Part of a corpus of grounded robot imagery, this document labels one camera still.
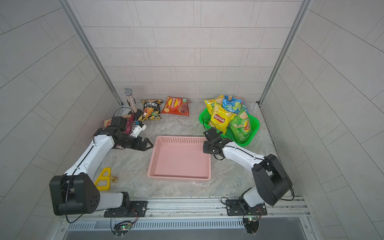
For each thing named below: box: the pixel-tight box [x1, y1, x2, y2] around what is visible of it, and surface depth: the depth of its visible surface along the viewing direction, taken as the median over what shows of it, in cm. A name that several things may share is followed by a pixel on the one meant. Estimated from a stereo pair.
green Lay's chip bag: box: [230, 108, 251, 143], surface depth 91 cm
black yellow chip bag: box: [137, 99, 164, 122], surface depth 106 cm
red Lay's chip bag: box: [161, 95, 191, 117], surface depth 110 cm
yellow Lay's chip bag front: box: [204, 94, 231, 120], surface depth 94 cm
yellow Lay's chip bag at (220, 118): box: [206, 101, 237, 135], surface depth 93 cm
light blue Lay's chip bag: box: [222, 95, 250, 115], surface depth 98 cm
